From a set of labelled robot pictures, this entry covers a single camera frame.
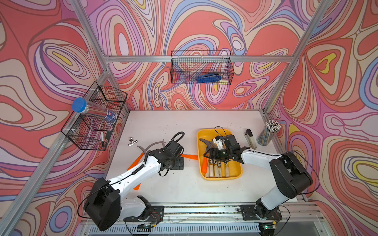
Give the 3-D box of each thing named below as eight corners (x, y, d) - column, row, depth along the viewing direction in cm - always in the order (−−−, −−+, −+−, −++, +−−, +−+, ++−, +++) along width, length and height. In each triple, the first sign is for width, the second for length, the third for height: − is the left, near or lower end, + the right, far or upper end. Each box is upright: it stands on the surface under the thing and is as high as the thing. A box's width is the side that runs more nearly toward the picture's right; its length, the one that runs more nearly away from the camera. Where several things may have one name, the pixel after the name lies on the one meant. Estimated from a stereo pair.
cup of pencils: (258, 146, 101) (270, 129, 86) (255, 137, 106) (265, 120, 91) (269, 146, 101) (282, 129, 86) (265, 137, 106) (277, 120, 91)
